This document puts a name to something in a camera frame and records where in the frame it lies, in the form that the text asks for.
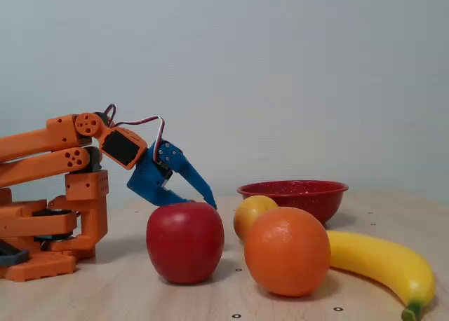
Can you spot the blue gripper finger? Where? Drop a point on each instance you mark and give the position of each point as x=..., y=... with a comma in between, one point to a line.
x=182, y=165
x=172, y=199

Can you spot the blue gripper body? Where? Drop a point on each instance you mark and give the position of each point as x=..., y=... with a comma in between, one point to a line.
x=145, y=181

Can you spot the red speckled bowl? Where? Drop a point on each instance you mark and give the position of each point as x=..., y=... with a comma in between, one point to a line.
x=308, y=198

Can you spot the red apple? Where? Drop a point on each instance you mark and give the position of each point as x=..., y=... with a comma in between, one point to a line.
x=185, y=243

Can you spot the orange fruit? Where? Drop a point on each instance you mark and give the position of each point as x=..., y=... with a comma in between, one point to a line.
x=287, y=251

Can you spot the dark grey table clamp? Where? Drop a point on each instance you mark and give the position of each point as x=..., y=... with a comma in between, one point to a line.
x=14, y=257

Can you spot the yellow banana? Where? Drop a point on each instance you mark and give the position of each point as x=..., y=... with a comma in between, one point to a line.
x=386, y=261

